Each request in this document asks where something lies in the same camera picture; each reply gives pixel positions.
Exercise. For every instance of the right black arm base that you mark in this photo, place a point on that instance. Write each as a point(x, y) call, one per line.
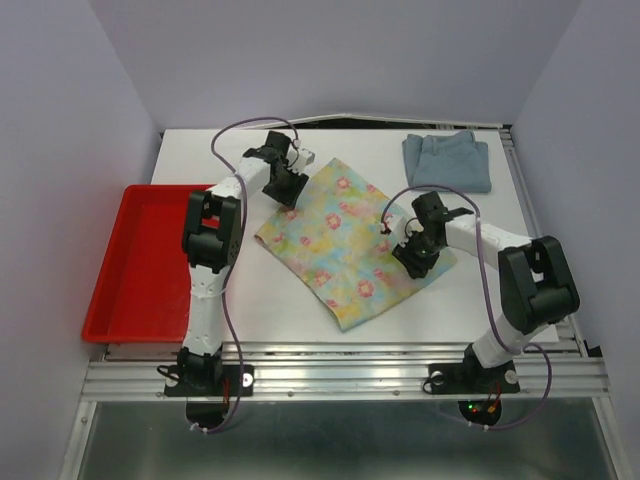
point(482, 388)

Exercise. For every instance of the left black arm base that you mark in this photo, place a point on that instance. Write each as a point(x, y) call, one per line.
point(211, 388)

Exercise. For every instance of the aluminium frame rail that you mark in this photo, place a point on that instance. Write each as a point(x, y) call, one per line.
point(342, 371)

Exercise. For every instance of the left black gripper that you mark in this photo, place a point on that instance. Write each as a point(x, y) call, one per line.
point(289, 196)

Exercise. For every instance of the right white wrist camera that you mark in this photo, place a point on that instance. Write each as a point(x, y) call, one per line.
point(394, 227)

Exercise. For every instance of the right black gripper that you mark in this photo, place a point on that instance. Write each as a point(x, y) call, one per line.
point(416, 268)

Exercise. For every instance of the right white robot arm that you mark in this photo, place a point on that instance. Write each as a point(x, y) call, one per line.
point(527, 282)

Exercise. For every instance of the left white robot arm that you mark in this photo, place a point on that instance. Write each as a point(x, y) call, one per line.
point(213, 232)

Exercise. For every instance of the floral pastel skirt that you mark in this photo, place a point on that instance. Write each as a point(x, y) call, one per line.
point(332, 242)

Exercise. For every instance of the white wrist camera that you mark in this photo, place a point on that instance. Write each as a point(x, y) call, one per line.
point(394, 227)
point(299, 159)

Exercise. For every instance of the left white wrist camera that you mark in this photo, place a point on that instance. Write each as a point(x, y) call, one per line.
point(299, 159)

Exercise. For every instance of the blue denim skirt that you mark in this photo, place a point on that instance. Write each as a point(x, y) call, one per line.
point(457, 161)

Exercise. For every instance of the red plastic tray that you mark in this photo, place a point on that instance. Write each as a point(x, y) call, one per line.
point(142, 290)

